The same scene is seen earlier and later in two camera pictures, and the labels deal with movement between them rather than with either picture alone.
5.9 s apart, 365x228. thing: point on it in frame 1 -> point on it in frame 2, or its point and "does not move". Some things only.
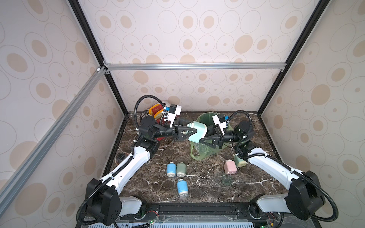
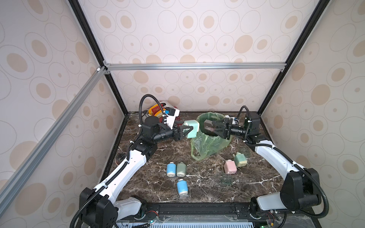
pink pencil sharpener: (230, 166) does not move
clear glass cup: (226, 180) does not move
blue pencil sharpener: (182, 186) does not move
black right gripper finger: (211, 130) -> (210, 124)
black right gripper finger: (215, 141) -> (215, 133)
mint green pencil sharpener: (239, 161) does not move
